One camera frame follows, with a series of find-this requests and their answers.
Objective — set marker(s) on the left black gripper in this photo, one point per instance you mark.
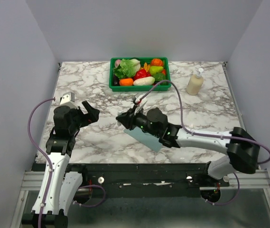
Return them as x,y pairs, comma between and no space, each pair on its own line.
92,116

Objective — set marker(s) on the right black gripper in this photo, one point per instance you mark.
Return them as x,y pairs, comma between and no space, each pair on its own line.
128,119

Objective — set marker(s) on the green glue stick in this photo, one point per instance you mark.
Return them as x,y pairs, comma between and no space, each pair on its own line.
118,118

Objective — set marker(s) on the blue-grey envelope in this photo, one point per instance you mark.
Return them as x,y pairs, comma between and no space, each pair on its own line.
145,138

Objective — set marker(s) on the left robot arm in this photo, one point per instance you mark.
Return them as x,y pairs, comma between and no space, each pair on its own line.
60,181

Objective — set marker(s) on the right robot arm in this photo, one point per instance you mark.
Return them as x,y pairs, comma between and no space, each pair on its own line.
239,148

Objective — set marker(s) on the green plastic crate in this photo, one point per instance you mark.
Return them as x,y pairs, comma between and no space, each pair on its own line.
145,64

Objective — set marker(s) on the orange carrot toy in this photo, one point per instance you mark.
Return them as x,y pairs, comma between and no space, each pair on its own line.
126,82

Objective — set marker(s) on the white radish toy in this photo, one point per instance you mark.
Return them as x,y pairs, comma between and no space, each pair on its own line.
144,81

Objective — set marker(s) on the red pepper toy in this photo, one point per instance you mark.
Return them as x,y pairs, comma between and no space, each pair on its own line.
141,74

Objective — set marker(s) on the green lettuce toy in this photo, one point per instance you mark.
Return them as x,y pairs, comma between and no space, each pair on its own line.
127,68

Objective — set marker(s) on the green pepper toy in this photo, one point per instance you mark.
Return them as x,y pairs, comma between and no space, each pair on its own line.
160,77

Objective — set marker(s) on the green pear toy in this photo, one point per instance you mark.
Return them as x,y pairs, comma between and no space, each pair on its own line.
155,69

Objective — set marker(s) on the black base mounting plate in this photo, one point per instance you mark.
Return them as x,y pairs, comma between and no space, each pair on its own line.
144,180

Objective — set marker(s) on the orange pumpkin toy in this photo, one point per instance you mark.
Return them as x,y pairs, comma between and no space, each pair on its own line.
157,62

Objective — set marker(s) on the beige pump bottle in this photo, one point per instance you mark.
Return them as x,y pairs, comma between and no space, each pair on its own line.
195,82

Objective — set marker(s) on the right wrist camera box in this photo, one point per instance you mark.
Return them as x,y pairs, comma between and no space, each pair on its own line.
139,101

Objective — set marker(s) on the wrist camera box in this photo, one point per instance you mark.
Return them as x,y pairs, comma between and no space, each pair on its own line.
139,101
67,99

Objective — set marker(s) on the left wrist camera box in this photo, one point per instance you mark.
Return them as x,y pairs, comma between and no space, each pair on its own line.
67,99

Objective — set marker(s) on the aluminium frame rail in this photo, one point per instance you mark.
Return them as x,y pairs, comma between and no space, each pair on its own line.
259,180

